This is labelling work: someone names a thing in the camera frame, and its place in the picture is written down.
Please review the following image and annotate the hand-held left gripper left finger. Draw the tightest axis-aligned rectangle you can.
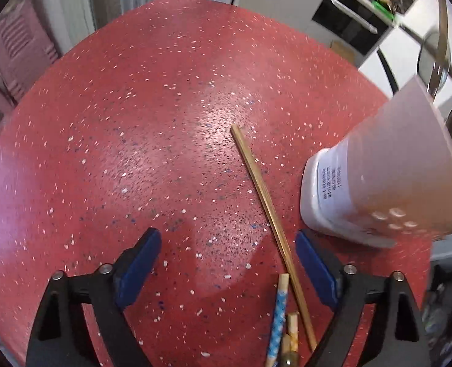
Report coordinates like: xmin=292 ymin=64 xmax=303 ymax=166
xmin=26 ymin=227 xmax=162 ymax=367

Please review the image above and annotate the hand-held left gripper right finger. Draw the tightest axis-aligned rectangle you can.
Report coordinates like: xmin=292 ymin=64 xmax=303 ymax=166
xmin=295 ymin=229 xmax=433 ymax=367

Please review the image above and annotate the blue patterned wooden chopstick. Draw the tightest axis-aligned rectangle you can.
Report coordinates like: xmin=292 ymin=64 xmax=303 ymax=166
xmin=264 ymin=273 xmax=291 ymax=367

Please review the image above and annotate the beige plastic utensil holder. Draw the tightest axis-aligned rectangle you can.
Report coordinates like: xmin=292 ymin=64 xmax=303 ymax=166
xmin=300 ymin=74 xmax=452 ymax=248

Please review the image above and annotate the black door strip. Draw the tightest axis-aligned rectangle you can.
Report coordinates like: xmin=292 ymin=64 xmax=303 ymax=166
xmin=377 ymin=48 xmax=398 ymax=94

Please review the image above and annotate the cardboard box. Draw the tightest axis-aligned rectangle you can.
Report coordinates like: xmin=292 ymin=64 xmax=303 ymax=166
xmin=329 ymin=40 xmax=358 ymax=64

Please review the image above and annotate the black built-in oven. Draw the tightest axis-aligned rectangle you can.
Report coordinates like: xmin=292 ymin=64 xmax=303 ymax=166
xmin=312 ymin=0 xmax=389 ymax=56

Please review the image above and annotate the stack of pink stools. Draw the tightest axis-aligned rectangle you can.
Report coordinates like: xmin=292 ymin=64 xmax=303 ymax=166
xmin=0 ymin=0 xmax=62 ymax=104

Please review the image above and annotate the green cutting board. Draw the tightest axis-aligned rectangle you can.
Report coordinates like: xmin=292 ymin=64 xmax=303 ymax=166
xmin=371 ymin=0 xmax=395 ymax=20

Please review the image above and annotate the white oven handle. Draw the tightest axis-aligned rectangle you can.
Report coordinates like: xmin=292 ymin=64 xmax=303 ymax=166
xmin=325 ymin=0 xmax=377 ymax=33

